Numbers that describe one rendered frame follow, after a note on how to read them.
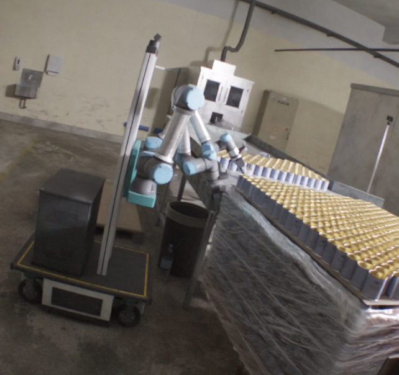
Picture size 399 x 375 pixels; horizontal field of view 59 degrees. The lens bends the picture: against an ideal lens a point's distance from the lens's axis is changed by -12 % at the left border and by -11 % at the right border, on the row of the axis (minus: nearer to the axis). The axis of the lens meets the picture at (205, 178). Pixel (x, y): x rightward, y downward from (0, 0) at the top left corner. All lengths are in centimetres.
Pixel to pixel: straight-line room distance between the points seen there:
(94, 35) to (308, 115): 546
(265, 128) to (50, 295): 730
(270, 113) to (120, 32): 383
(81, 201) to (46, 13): 693
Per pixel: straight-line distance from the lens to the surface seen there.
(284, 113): 923
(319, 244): 152
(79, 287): 247
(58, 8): 885
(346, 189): 343
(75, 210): 234
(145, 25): 875
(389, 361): 145
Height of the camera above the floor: 162
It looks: 13 degrees down
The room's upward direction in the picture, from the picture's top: 15 degrees clockwise
